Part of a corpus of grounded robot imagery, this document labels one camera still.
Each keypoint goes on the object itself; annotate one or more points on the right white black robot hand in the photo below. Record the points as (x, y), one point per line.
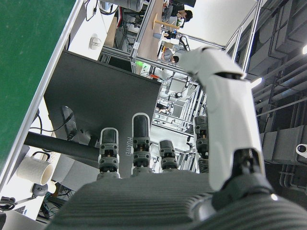
(144, 203)

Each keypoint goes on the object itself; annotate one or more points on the black monitor stand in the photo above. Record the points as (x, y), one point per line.
(60, 146)

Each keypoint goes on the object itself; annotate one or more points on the small grey round device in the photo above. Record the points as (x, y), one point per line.
(39, 190)

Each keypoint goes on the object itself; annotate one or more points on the white ceramic mug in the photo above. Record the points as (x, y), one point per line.
(33, 167)

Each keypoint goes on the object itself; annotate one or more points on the black computer monitor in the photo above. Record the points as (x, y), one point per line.
(96, 95)

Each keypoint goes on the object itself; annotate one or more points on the person in grey shirt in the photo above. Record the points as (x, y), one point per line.
(169, 56)

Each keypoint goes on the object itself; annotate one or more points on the wooden table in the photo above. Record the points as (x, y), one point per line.
(151, 40)

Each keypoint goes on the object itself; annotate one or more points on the person in black shirt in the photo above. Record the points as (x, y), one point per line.
(183, 15)

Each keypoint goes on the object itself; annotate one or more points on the white security camera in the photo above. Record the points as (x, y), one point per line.
(301, 149)

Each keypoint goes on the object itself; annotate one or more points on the green conveyor belt aluminium frame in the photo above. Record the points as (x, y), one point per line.
(24, 48)

